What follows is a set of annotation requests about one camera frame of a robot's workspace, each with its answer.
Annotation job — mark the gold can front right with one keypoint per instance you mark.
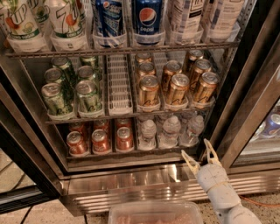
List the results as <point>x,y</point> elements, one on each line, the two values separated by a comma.
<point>206,86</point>

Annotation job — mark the orange soda can front left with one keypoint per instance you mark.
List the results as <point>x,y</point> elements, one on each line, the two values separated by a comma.
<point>77,144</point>

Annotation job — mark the clear labelled bottle left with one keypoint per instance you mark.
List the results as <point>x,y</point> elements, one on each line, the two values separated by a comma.
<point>184,19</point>

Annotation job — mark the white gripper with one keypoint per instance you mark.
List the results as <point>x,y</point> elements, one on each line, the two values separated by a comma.
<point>210,175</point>

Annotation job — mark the blue pepsi bottle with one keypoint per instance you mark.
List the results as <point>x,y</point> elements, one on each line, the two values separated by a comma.
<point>146,20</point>
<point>108,15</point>

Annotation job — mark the blue can behind glass door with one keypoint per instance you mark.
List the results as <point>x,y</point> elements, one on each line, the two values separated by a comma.
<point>272,126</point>

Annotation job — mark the clear plastic food container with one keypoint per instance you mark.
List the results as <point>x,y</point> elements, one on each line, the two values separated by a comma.
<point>155,212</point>

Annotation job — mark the orange soda can front middle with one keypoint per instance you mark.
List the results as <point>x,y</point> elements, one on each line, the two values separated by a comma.
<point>100,142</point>

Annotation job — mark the blue Pepsi bottle right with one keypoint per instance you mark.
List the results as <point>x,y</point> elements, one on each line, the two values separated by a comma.
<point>146,20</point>

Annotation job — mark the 7UP zero sugar bottle left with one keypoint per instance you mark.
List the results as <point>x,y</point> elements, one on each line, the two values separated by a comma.
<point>24,32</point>

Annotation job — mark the clear water bottle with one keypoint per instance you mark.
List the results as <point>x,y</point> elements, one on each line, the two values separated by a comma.
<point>168,138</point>
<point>147,139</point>
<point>190,136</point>

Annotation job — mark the upper wire shelf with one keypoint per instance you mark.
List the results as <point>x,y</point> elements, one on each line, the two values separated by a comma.
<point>123,50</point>

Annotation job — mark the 7UP zero sugar bottle right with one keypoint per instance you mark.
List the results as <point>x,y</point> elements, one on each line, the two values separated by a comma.
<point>67,18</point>

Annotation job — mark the gold can front left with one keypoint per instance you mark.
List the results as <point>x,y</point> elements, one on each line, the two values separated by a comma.
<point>148,91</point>

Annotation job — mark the green soda can front right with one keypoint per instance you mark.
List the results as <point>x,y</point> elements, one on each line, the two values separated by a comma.
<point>89,96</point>

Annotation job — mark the orange soda can front right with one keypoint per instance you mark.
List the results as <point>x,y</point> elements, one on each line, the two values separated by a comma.
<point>124,139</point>

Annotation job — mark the green soda can front left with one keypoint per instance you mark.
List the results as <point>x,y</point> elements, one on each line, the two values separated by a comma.
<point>58,104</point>

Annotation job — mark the steel fridge door frame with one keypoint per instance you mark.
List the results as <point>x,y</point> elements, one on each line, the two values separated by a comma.
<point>249,92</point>

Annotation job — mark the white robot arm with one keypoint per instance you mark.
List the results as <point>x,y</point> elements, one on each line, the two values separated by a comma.
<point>236,215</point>

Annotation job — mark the middle wire shelf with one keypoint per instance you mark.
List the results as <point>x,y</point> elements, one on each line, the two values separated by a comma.
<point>136,114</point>

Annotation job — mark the green soda can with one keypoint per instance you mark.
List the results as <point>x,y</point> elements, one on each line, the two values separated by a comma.
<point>89,96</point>
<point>88,73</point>
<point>58,104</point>
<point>56,75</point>

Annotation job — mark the blue Pepsi bottle left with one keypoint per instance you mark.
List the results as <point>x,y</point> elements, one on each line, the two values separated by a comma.
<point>108,15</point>

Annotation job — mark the clear labelled bottle right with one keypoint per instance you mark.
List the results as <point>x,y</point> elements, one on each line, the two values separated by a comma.
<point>222,18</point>

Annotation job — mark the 7up zero sugar bottle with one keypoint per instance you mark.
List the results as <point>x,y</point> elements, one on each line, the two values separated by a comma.
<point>24,32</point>
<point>67,18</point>

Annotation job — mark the wire shelf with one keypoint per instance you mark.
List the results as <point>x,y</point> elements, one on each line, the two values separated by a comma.
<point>136,114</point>
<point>123,50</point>

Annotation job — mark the orange soda can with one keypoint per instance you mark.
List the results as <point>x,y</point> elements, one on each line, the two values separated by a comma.
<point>100,142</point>
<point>124,139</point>
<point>77,144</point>

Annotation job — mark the gold can front middle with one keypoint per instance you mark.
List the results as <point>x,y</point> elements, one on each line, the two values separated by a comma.
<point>179,85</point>

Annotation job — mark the gold can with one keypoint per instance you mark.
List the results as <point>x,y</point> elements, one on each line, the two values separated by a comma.
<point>148,91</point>
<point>145,68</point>
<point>179,85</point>
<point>206,86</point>
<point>170,68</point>
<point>199,67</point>

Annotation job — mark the clear labelled bottle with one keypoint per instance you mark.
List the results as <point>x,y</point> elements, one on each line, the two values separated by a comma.
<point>222,18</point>
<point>184,19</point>

